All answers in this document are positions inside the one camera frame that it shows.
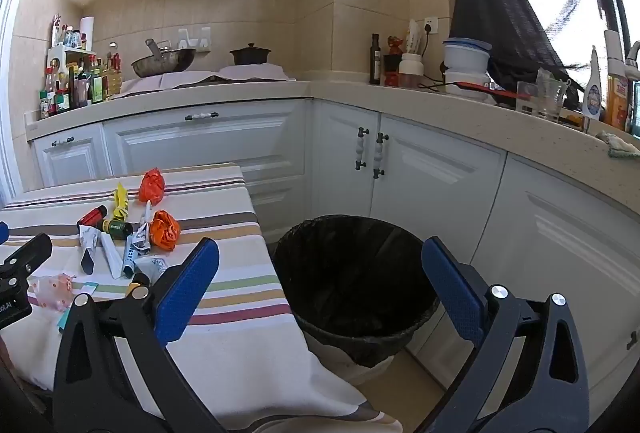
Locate black lidded pot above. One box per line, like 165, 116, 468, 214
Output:
229, 43, 272, 66

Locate yellow wrapper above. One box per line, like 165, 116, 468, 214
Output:
112, 183, 130, 221

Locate dark mesh curtain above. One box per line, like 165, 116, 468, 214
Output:
447, 0, 583, 96

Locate white jar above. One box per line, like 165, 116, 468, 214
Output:
398, 53, 425, 88

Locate white plastic packet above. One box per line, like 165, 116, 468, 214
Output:
406, 19, 423, 55

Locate red handled tool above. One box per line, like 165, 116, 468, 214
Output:
452, 81, 518, 100

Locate steel wok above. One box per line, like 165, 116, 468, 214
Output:
131, 39, 197, 78

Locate clear blue packet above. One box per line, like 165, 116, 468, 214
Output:
135, 255, 168, 284

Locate beige kitchen countertop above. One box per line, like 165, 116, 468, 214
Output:
25, 80, 640, 219

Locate white tube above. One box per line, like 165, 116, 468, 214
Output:
100, 230, 123, 279

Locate green bottle yellow label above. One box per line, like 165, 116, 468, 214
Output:
102, 219, 134, 240

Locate white spice rack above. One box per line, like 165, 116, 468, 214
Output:
47, 44, 98, 106

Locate dark oil bottle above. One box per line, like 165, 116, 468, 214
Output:
369, 33, 382, 85

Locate black container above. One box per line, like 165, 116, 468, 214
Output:
382, 54, 401, 87

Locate dark bottle yellow ring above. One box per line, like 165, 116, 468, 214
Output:
126, 272, 151, 299

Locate yellow orange bottle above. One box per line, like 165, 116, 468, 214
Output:
604, 30, 631, 131

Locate wide white cabinet drawer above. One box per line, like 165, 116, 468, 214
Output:
102, 100, 306, 174

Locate glass measuring cup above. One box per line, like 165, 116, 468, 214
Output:
537, 69, 571, 122

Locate white stacked containers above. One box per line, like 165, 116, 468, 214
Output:
442, 38, 493, 72

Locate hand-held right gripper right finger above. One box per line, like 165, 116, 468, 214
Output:
415, 237, 591, 433

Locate white knotted wrapper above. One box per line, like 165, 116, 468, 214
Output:
132, 200, 155, 259

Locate group of condiment bottles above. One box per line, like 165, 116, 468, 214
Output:
39, 13, 123, 120

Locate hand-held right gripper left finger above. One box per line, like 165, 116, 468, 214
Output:
52, 237, 228, 433

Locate plain white bowl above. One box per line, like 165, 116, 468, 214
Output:
444, 70, 491, 102

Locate orange plastic bag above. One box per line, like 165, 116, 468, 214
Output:
149, 210, 181, 252
138, 168, 166, 206

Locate pale rag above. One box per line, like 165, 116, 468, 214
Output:
595, 130, 640, 158

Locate red bottle black cap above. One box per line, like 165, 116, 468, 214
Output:
77, 205, 108, 228

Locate light blue tube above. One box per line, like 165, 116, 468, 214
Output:
121, 235, 138, 278

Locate paper towel roll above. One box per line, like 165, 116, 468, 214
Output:
80, 16, 96, 51

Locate small white cabinet door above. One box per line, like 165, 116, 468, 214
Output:
32, 123, 108, 188

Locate metal faucet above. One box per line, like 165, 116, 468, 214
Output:
625, 40, 640, 81

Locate white lower cabinet panel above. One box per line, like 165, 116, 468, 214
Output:
240, 163, 312, 244

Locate black cable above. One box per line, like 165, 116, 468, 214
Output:
417, 25, 453, 91

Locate white packet dark end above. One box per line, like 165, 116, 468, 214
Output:
79, 225, 101, 275

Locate striped tablecloth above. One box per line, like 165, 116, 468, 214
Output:
0, 163, 403, 433

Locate trash bin with black liner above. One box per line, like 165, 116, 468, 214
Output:
272, 214, 441, 384

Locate white stove cover cloth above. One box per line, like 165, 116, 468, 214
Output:
112, 63, 296, 100

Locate white bottle blue label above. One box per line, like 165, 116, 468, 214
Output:
582, 45, 603, 121

